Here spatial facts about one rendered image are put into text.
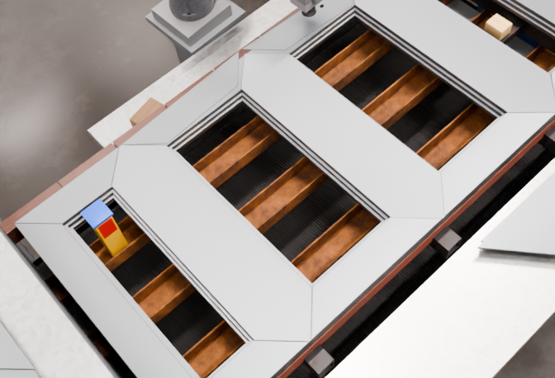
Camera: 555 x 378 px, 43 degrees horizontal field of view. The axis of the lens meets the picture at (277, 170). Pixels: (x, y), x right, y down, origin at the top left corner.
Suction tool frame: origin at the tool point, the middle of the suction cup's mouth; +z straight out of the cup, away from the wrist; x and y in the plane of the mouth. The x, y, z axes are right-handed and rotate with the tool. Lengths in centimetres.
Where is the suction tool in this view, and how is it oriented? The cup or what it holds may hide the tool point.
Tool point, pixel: (309, 11)
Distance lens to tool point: 212.6
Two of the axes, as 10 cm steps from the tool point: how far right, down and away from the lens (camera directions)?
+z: 0.7, 5.2, 8.5
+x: -6.9, -5.9, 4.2
